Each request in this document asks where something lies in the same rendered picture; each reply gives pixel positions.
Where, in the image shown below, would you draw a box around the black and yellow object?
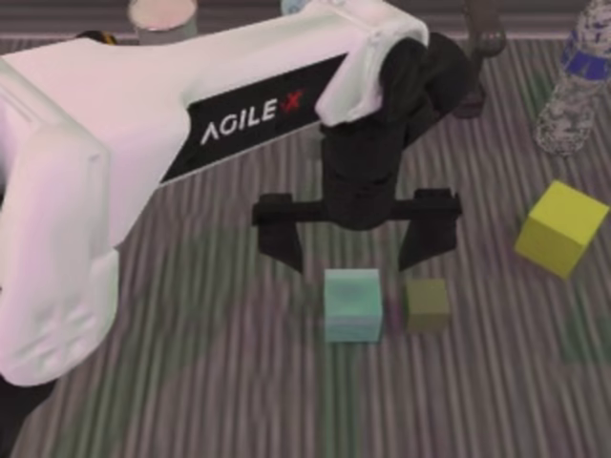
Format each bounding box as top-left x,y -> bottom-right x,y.
74,30 -> 121,48

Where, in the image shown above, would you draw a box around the small olive cube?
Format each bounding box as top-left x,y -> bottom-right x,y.
404,278 -> 453,334

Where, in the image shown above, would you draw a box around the yellow cube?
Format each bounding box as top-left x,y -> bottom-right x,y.
514,179 -> 611,280

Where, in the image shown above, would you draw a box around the light green cube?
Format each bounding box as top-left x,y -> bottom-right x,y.
324,268 -> 384,344

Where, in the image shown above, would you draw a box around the grey cylindrical cup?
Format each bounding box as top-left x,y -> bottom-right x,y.
127,0 -> 199,47

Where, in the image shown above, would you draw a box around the dark brown stand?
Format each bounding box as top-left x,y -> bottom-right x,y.
456,0 -> 508,120

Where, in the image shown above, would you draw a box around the clear bottle with blue label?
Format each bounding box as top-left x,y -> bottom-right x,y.
533,0 -> 611,156

